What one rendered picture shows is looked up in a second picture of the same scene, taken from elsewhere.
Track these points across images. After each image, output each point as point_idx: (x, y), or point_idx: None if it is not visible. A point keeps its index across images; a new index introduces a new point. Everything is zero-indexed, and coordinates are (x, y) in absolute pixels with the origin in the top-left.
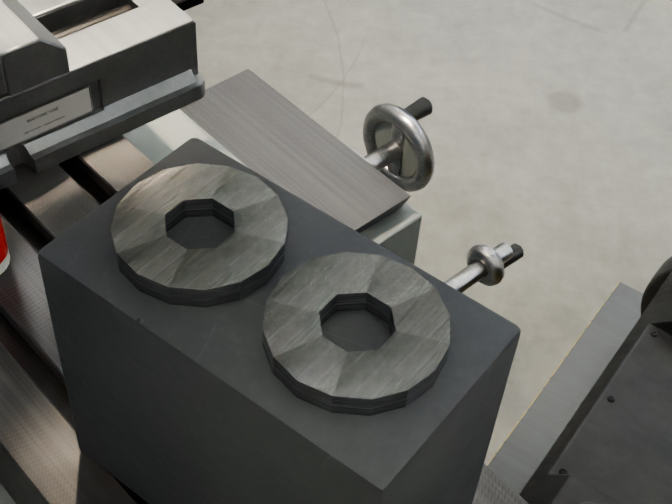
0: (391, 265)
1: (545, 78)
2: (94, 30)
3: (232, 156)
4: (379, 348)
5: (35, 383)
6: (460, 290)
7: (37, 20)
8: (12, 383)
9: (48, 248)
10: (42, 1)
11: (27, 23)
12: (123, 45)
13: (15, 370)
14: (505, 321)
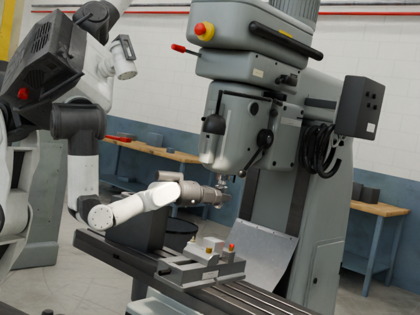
0: (127, 195)
1: None
2: (180, 259)
3: (142, 312)
4: (129, 193)
5: (172, 254)
6: None
7: (191, 252)
8: (175, 254)
9: (169, 205)
10: (195, 264)
11: (192, 247)
12: (173, 257)
13: (175, 254)
14: (113, 195)
